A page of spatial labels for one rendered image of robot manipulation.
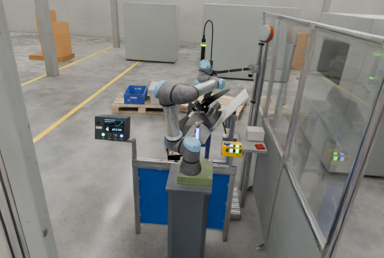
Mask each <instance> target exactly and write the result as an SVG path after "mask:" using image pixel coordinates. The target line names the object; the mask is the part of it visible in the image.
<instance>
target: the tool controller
mask: <svg viewBox="0 0 384 258"><path fill-rule="evenodd" d="M104 126H110V132H104ZM102 133H104V134H105V136H102ZM109 133H110V134H111V136H110V137H109V136H108V134H109ZM114 134H117V136H116V137H114ZM121 134H122V135H123V137H120V135H121ZM129 138H130V116H114V115H105V114H100V115H97V116H95V139H97V140H112V141H127V140H128V139H129Z"/></svg>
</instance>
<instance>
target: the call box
mask: <svg viewBox="0 0 384 258"><path fill-rule="evenodd" d="M225 142H229V143H230V145H235V146H230V145H229V146H226V144H225ZM236 145H238V147H236ZM240 145H241V146H242V143H241V142H234V141H223V142H222V155H223V156H230V157H242V152H241V153H239V151H238V153H233V152H230V149H241V150H242V151H243V146H242V147H239V146H240ZM226 149H229V152H226Z"/></svg>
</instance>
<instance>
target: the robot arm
mask: <svg viewBox="0 0 384 258"><path fill-rule="evenodd" d="M217 77H218V75H217V72H215V71H213V61H208V60H206V59H203V60H202V61H201V62H200V63H199V70H198V73H197V76H196V78H195V81H194V85H195V86H193V85H191V86H183V85H179V84H175V83H172V82H169V81H163V80H162V81H159V82H158V83H157V84H156V86H155V88H154V97H155V98H158V99H159V104H160V105H161V106H162V107H163V113H164V117H165V123H166V129H167V133H166V134H165V136H164V140H163V144H164V146H165V148H167V149H168V150H172V151H174V152H177V153H179V154H181V155H183V160H182V162H181V164H180V167H179V170H180V171H181V173H183V174H184V175H187V176H196V175H198V174H200V172H201V163H200V161H199V158H200V151H201V143H200V141H199V139H197V138H195V137H186V138H185V137H183V135H182V132H181V131H180V129H179V122H178V115H177V106H176V104H178V105H182V104H188V103H191V102H194V101H196V100H197V99H198V98H199V97H200V96H202V95H204V94H207V93H209V92H211V91H213V90H215V89H221V90H222V89H223V88H224V87H225V80H224V79H221V78H217Z"/></svg>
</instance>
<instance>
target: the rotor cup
mask: <svg viewBox="0 0 384 258"><path fill-rule="evenodd" d="M201 103H202V102H200V100H197V101H196V102H195V103H193V105H192V106H191V110H192V111H193V112H195V111H203V112H204V114H206V113H207V112H208V110H209V107H208V106H206V107H204V106H202V105H201ZM194 104H195V105H194ZM195 107H196V108H197V109H196V108H195Z"/></svg>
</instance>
